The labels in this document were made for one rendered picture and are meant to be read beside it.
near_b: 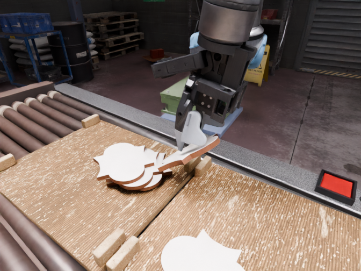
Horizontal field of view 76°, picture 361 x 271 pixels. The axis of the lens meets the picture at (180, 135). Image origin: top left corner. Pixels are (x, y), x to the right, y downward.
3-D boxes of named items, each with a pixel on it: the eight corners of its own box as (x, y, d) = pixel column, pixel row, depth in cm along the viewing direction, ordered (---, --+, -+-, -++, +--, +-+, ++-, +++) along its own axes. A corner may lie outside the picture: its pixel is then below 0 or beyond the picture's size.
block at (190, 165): (195, 159, 61) (195, 150, 59) (201, 161, 60) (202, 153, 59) (182, 171, 57) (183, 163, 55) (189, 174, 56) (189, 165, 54)
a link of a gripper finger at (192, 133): (193, 167, 41) (211, 120, 37) (166, 151, 43) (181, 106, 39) (201, 162, 44) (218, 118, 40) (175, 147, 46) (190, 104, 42)
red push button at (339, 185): (322, 176, 58) (324, 172, 58) (350, 186, 55) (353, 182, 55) (318, 190, 54) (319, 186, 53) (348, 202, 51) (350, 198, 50)
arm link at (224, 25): (193, -1, 30) (220, -3, 36) (187, 35, 33) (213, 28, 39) (245, 13, 27) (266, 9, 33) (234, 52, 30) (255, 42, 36)
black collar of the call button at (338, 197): (319, 173, 59) (322, 168, 58) (354, 186, 55) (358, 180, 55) (313, 191, 54) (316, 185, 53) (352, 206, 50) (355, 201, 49)
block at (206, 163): (205, 163, 60) (206, 154, 58) (211, 165, 59) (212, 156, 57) (193, 176, 55) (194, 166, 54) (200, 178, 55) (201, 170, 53)
